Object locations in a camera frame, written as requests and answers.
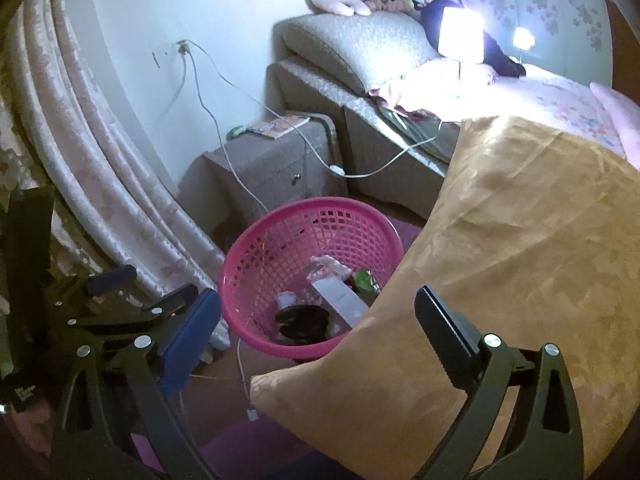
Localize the pale patterned curtain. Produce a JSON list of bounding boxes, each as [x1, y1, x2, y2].
[[0, 0, 226, 311]]

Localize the small white plastic object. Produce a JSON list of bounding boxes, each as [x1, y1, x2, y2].
[[200, 320, 232, 365]]

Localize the pink pillow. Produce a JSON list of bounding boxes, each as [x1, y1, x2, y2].
[[590, 81, 640, 168]]

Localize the beige patterned nightstand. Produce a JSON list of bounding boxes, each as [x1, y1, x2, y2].
[[177, 115, 348, 231]]

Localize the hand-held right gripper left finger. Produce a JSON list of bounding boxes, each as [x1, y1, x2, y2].
[[55, 287, 223, 480]]

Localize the long thin white cable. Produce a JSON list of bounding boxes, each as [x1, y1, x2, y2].
[[190, 40, 271, 421]]

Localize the white lamp cable with switch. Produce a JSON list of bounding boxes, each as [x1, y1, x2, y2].
[[190, 40, 446, 180]]

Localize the thick white wall cable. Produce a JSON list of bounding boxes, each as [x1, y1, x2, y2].
[[162, 52, 191, 113]]

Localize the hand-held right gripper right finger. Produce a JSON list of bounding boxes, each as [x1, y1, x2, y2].
[[414, 285, 586, 480]]

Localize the pink plastic mesh basket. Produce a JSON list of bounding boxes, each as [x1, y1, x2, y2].
[[217, 197, 406, 361]]

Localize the black object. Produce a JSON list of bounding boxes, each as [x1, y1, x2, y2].
[[274, 305, 331, 345]]

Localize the floral sliding wardrobe doors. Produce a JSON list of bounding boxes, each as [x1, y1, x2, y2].
[[457, 0, 616, 86]]

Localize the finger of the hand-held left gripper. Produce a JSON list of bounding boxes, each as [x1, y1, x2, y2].
[[55, 265, 138, 311], [67, 282, 201, 346]]

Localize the pink floral bedsheet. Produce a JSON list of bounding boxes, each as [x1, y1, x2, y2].
[[370, 57, 626, 156]]

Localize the glowing table lamp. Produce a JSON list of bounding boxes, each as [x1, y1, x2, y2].
[[436, 6, 486, 98]]

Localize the green snack packet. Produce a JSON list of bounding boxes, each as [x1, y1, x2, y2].
[[350, 269, 383, 296]]

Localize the colourful book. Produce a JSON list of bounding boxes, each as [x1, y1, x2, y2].
[[247, 116, 311, 140]]

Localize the beige headboard cushion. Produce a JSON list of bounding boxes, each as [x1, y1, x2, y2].
[[282, 10, 436, 96]]

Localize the golden patterned tablecloth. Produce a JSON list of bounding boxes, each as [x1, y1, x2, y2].
[[250, 115, 640, 480]]

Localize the white cardboard box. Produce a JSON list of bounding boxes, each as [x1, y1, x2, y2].
[[311, 279, 368, 328]]

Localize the pink plush toy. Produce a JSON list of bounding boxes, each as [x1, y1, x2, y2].
[[307, 0, 372, 17]]

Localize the shiny clear plastic package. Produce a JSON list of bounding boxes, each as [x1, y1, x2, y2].
[[306, 255, 351, 281]]

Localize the beige upholstered bed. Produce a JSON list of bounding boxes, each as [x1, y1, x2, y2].
[[265, 10, 640, 211]]

